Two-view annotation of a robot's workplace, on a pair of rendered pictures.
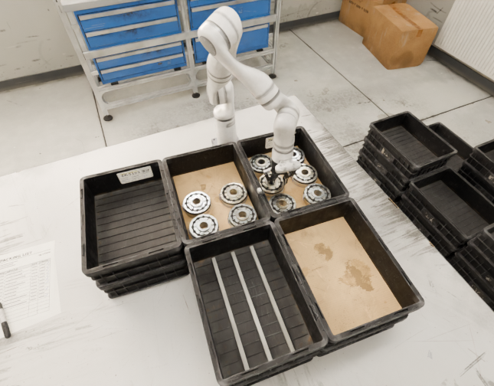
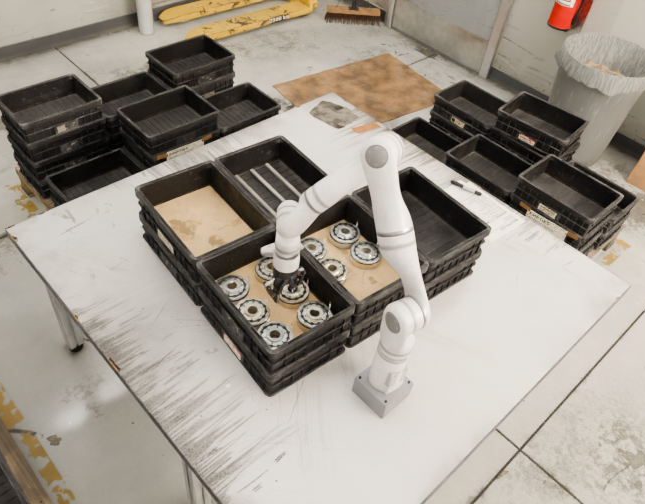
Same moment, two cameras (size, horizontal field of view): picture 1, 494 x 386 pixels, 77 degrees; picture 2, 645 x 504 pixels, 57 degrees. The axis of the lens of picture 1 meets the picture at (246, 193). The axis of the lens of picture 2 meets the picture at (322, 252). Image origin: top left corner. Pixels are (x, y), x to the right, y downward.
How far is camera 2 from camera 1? 2.00 m
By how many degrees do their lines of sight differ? 80
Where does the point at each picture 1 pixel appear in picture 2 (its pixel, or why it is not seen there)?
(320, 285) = (218, 216)
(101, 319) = not seen: hidden behind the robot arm
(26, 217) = (543, 255)
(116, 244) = (416, 214)
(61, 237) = (488, 245)
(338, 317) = (202, 199)
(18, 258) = (505, 224)
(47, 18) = not seen: outside the picture
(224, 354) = (285, 170)
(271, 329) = (255, 185)
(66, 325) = not seen: hidden behind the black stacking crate
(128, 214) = (429, 239)
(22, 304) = (464, 199)
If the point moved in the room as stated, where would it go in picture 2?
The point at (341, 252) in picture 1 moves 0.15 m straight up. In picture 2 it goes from (198, 244) to (196, 209)
